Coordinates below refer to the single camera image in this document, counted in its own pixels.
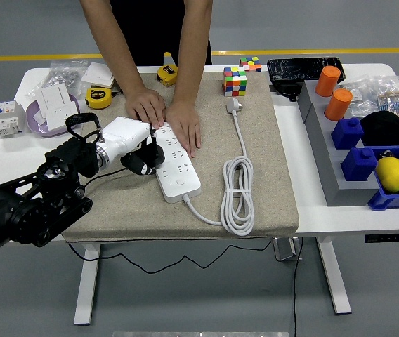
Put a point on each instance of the person's left hand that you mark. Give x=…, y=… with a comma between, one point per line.
x=183, y=123

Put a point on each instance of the person's right hand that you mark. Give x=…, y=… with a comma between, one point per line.
x=147, y=105

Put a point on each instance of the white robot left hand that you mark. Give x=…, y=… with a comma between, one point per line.
x=125, y=131

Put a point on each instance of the black plug adapter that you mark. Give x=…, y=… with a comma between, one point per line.
x=159, y=156

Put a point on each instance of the white power strip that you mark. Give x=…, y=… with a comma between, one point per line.
x=182, y=182

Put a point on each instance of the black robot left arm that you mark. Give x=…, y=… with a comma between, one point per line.
x=10, y=214

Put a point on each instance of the person's right forearm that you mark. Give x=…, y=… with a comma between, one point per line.
x=111, y=38

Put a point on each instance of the person's left forearm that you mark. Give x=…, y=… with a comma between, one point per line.
x=194, y=42

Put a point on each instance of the large colourful puzzle cube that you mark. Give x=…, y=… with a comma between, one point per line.
x=234, y=82

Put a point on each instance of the person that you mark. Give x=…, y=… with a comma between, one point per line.
x=157, y=28

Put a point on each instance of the black desk control panel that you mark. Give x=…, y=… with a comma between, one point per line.
x=392, y=237

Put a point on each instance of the white table leg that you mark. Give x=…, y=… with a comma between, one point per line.
x=336, y=281
x=87, y=288

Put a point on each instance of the clear bag of screws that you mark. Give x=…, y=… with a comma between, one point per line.
x=60, y=75

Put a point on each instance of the grey-brown mat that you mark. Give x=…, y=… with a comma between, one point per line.
x=132, y=217

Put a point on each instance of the small colourful puzzle cube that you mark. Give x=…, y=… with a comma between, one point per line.
x=250, y=64

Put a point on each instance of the purple bowl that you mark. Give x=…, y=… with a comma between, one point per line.
x=34, y=126

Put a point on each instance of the blue storage bin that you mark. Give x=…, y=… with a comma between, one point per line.
x=385, y=201

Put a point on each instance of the white circuit breaker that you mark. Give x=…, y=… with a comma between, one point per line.
x=6, y=119

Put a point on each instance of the black plastic tray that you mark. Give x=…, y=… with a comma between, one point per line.
x=298, y=68

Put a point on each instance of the yellow lemon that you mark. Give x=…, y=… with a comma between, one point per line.
x=392, y=175

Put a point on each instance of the orange cylinder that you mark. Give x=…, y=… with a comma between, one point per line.
x=327, y=81
x=338, y=105

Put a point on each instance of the grey stepped block holder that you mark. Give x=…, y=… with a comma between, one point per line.
x=329, y=168

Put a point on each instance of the blue block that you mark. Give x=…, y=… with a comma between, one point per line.
x=358, y=165
x=347, y=134

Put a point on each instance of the clear plastic bag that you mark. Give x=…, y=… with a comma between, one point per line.
x=359, y=98

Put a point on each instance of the black cloth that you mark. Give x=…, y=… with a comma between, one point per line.
x=389, y=130

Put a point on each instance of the clear bag of resistors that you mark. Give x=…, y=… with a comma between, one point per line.
x=394, y=96

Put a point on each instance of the white square switch panel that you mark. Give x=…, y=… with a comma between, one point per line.
x=97, y=74

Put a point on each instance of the white wall socket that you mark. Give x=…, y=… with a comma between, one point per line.
x=57, y=114

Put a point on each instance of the white switch plate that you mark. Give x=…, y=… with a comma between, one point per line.
x=55, y=96

